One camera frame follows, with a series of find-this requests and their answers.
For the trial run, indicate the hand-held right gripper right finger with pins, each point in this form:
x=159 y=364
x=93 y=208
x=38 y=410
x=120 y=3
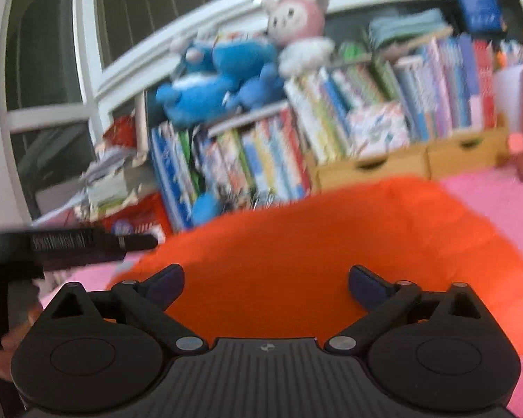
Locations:
x=366 y=285

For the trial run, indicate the stack of magazines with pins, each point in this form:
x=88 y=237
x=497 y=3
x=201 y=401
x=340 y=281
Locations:
x=113 y=183

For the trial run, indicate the wooden drawer organizer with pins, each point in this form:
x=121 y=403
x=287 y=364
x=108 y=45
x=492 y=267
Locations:
x=396 y=165

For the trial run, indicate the red crate with blue sticker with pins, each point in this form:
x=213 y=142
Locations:
x=139 y=222

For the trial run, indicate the white framed window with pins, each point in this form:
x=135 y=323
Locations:
x=43 y=52

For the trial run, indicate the stack of teal folders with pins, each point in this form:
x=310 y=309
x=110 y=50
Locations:
x=409 y=26

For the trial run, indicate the person's left hand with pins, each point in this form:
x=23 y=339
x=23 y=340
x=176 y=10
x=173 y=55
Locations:
x=13 y=344

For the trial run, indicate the white box with colourful print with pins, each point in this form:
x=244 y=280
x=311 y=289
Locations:
x=377 y=128

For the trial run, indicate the pink rabbit print blanket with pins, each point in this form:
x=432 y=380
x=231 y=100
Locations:
x=483 y=200

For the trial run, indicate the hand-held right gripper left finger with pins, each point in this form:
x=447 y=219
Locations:
x=170 y=281

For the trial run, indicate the pink and white plush toy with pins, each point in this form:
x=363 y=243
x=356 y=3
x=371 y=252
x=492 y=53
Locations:
x=296 y=21

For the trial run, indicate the orange puffer jacket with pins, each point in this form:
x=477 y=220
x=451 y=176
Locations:
x=309 y=248

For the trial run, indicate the row of books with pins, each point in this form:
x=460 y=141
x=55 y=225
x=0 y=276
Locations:
x=331 y=117

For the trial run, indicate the plain red plastic crate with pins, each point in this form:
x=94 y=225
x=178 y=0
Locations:
x=120 y=133

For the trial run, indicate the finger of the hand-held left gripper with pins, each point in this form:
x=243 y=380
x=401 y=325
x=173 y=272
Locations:
x=87 y=263
x=139 y=242

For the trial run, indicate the blue plush toy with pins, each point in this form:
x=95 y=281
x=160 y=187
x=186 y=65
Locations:
x=244 y=61

